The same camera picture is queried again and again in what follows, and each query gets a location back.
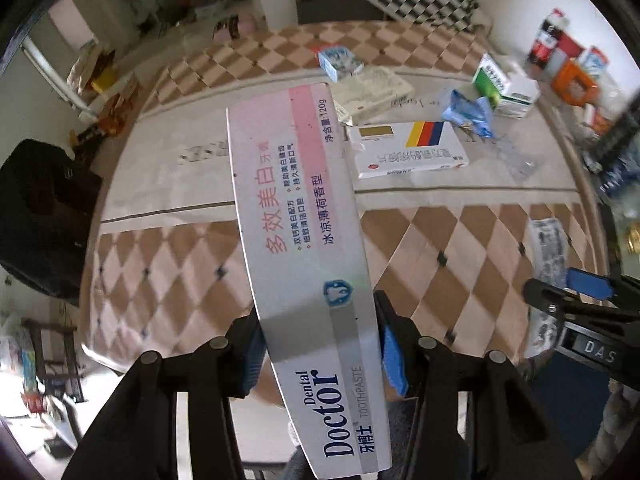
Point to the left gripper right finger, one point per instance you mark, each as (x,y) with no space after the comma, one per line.
(473,418)

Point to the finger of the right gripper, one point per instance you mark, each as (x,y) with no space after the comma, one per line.
(550,299)
(589,284)

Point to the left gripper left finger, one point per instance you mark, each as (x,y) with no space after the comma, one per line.
(134,434)

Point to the white Doctor toothpaste box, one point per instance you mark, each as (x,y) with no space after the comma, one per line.
(309,277)

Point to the clear plastic blister pack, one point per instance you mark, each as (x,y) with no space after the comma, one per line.
(520,166)

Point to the crumpled blue wrapper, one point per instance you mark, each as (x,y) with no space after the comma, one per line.
(470,115)

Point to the green white medicine box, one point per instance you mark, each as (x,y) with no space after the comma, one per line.
(509,90)

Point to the orange box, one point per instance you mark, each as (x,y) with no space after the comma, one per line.
(574,86)

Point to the white red-yellow medicine box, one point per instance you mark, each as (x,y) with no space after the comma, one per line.
(404,147)

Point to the cola bottle red label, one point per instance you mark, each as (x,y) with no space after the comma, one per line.
(547,38)

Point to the flat white paper packet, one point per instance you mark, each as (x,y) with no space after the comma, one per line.
(370,93)

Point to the small blue white box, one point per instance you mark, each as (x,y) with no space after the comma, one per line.
(339,62)

